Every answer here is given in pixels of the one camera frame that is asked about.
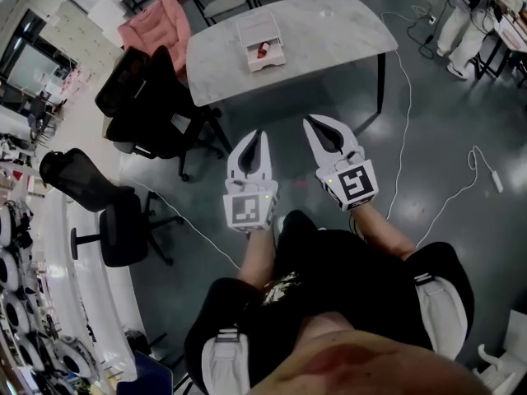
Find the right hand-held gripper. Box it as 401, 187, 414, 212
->
302, 114, 380, 213

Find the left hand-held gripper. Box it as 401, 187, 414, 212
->
222, 129, 280, 234

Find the white box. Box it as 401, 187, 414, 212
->
236, 10, 287, 73

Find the person's left forearm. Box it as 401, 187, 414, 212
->
237, 228, 276, 290

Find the person's right forearm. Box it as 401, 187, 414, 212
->
352, 203, 416, 261

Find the black table leg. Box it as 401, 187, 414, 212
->
375, 51, 387, 115
205, 105, 232, 156

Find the black office chair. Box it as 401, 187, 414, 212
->
40, 148, 185, 267
94, 45, 226, 183

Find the person's black t-shirt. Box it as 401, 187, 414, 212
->
184, 210, 474, 390

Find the pink cushioned chair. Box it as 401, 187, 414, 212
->
117, 0, 191, 76

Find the white curved counter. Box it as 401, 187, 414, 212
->
39, 187, 139, 382

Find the person's chin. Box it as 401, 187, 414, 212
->
250, 313, 499, 395

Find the blue chair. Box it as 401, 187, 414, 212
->
123, 350, 174, 395

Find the white plastic rack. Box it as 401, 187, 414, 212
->
471, 309, 527, 390

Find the row of white round devices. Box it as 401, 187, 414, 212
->
0, 203, 102, 390

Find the thin white floor cable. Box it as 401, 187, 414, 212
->
123, 177, 242, 271
380, 12, 413, 221

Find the white adapter with cable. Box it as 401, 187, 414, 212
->
415, 145, 506, 249

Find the white backpack strap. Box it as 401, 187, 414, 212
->
201, 327, 252, 394
413, 272, 469, 360

